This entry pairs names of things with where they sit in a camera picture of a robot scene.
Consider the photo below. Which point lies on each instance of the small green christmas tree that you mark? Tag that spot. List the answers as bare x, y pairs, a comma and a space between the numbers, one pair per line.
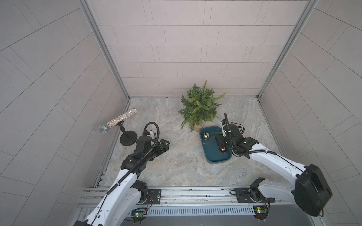
200, 106

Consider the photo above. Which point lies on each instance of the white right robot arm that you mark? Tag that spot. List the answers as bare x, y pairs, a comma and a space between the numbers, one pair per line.
305, 186

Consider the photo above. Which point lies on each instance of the glittery silver microphone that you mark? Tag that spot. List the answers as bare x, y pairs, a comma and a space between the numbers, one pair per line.
104, 128

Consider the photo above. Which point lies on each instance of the left green circuit board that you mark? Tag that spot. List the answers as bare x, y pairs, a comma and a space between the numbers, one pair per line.
139, 214

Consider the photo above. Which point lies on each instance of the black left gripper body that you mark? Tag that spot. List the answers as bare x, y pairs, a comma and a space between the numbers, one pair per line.
153, 151

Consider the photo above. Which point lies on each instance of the green circuit board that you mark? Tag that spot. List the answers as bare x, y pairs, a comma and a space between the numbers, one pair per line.
139, 214
261, 212

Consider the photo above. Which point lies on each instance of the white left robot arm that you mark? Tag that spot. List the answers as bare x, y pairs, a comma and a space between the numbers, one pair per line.
127, 190

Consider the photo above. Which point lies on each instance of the teal plastic tray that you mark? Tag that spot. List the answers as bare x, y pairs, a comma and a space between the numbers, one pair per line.
210, 147

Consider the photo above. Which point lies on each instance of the copper shiny ball ornament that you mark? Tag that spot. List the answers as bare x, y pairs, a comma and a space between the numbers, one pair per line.
223, 149

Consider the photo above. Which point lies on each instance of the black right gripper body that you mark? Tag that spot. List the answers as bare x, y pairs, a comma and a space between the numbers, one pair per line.
234, 144

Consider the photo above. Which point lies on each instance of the gold shiny ball ornament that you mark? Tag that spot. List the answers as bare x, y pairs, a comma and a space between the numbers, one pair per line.
206, 136

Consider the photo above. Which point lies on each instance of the right green circuit board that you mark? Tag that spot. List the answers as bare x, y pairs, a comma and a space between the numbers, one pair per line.
261, 212

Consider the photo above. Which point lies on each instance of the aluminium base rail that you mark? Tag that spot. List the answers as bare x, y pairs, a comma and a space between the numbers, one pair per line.
185, 201

